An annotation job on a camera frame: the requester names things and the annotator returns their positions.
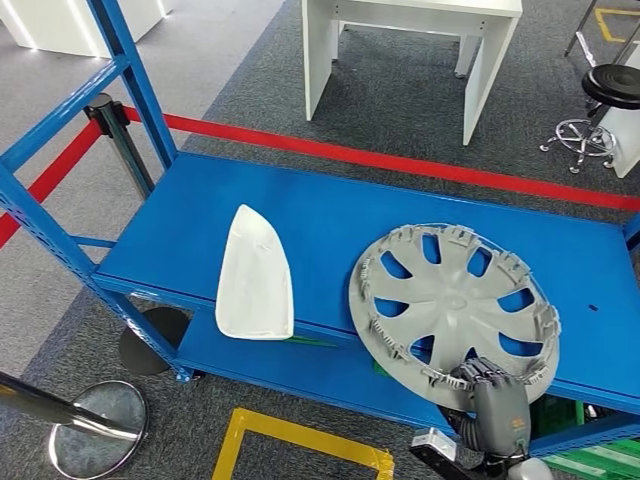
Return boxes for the black stool chrome base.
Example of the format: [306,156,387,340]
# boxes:
[540,62,640,177]

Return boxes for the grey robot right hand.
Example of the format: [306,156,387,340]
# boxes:
[452,356,533,460]

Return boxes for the white desk panel legs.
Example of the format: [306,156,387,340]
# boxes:
[301,0,524,147]

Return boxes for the white plastic mirror cover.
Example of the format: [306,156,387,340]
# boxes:
[214,203,295,342]

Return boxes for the chrome stanchion post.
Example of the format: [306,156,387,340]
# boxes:
[0,369,149,480]

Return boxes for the grey plastic hubcap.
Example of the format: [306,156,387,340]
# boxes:
[348,223,562,413]

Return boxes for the white cabinet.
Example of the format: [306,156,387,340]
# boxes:
[597,42,640,180]

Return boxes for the blue metal shelf rack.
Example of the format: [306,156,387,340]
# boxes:
[0,0,640,458]

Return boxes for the yellow floor tape square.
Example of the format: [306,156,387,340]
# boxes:
[593,6,640,44]
[212,407,396,480]

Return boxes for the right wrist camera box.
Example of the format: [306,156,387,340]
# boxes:
[410,427,484,480]

